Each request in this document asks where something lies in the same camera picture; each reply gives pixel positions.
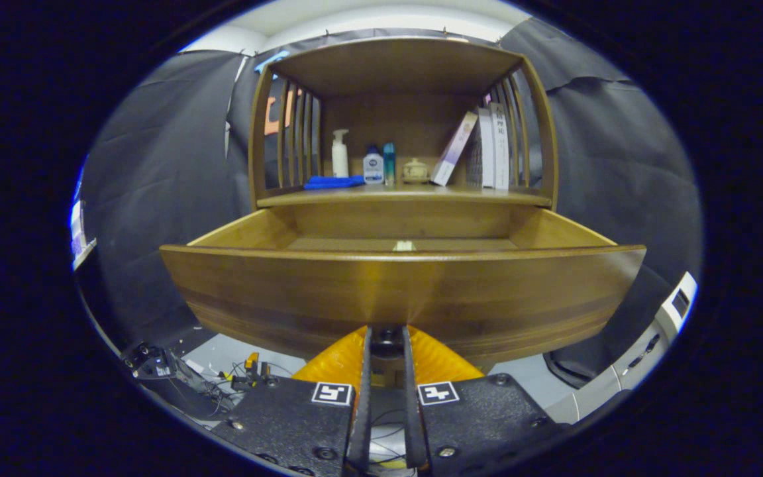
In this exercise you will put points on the wooden countertop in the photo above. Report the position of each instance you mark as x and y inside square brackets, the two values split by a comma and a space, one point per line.
[421, 195]

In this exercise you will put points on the wooden cabinet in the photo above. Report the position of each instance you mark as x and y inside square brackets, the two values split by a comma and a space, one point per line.
[388, 66]

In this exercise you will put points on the purple and white book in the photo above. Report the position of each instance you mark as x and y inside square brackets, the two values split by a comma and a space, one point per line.
[453, 151]

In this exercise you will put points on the white pump bottle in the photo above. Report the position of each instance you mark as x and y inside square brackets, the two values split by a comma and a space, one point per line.
[340, 159]

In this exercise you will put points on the white spine book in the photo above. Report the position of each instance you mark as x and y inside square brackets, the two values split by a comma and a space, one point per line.
[501, 146]

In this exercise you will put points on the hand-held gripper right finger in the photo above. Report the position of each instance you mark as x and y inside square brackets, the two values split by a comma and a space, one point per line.
[487, 417]

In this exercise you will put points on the wooden drawer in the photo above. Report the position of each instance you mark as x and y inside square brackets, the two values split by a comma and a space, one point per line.
[289, 298]

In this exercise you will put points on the white panel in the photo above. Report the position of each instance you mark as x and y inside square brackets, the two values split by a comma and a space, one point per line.
[78, 232]

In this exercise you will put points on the yellow and black connector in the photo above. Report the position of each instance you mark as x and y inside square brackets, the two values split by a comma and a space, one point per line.
[251, 371]

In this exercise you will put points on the white bottle with blue cap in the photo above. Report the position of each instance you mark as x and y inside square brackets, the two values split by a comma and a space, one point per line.
[373, 171]

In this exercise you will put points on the slim teal bottle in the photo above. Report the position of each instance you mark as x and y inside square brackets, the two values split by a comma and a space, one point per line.
[389, 165]

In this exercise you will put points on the patterned cover book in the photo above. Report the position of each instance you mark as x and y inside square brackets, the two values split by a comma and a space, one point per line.
[481, 152]

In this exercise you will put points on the blue folded cloth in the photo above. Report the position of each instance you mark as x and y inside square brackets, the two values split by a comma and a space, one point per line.
[332, 182]

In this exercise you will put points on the beige lidded tea cup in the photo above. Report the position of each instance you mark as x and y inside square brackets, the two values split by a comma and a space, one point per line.
[416, 172]

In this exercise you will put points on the black metal stand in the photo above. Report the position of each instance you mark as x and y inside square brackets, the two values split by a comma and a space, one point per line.
[169, 374]

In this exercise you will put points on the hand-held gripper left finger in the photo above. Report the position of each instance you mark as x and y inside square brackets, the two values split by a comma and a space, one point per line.
[289, 424]

